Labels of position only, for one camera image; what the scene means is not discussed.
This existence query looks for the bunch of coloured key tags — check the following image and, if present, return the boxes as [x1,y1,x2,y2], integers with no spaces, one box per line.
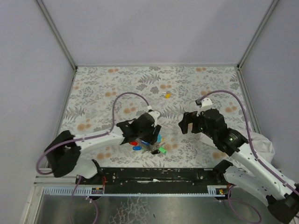
[129,134,167,155]

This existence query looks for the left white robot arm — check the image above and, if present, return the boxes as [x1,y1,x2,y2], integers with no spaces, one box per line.
[44,110,161,179]

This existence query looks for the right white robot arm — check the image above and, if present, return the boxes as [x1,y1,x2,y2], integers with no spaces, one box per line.
[178,109,299,224]

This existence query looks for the yellow key tag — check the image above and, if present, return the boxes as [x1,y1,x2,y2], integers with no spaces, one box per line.
[163,91,171,98]

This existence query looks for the floral patterned mat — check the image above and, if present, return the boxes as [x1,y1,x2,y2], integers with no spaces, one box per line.
[60,66,251,168]

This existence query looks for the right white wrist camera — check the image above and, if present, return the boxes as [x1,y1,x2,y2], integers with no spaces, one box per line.
[195,98,213,111]

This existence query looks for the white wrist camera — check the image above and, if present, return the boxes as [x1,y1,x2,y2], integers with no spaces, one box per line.
[195,98,213,111]
[147,105,160,127]

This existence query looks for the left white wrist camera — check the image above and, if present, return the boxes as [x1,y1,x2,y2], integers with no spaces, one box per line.
[147,105,160,127]

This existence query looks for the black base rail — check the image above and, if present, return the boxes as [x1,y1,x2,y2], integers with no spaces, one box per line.
[76,168,228,195]

